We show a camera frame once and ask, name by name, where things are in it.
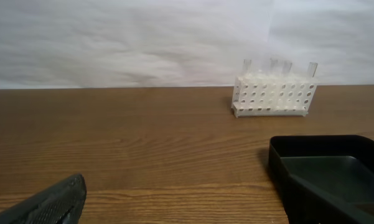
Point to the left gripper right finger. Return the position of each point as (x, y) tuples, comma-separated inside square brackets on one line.
[(314, 208)]

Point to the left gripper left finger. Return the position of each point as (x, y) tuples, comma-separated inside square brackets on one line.
[(53, 202)]

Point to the black tray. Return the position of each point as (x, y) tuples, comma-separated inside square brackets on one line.
[(330, 174)]

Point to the white test tube rack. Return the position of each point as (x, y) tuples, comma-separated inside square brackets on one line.
[(273, 96)]

